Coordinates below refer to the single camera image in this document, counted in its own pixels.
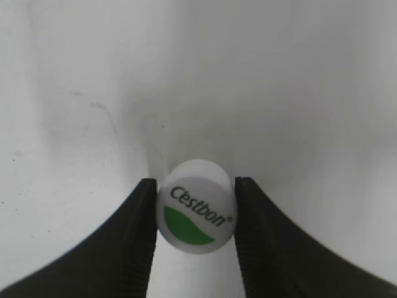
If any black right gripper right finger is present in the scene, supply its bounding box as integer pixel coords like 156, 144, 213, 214
234, 177, 396, 297

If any white green bottle cap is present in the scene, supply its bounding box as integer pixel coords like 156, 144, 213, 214
156, 160, 238, 255

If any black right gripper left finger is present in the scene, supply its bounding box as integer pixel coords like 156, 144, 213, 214
1, 178, 158, 297

